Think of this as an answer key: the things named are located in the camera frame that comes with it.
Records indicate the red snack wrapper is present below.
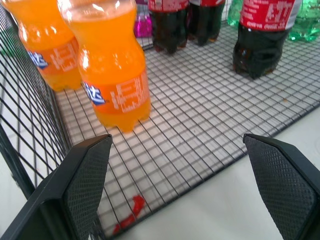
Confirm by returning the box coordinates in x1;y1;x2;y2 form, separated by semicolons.
112;194;146;235

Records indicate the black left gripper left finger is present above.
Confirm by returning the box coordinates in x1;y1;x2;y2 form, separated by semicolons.
0;133;114;240

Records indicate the green plastic soda bottle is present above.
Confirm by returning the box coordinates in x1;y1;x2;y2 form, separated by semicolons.
226;0;245;27
287;0;320;42

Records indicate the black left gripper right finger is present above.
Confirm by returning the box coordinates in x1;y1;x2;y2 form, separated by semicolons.
242;133;320;240

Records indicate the dark cola bottle red label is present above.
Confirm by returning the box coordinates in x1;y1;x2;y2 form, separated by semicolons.
231;0;303;80
147;0;190;55
187;0;226;47

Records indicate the orange soda bottle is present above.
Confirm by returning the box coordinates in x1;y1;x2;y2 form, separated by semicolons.
56;0;152;133
2;0;83;92

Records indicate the magenta drink bottle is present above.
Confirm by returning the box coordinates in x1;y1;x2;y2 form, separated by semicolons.
133;12;153;39

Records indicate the black wire grid rack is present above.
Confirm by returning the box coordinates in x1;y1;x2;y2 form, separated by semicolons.
0;4;320;238

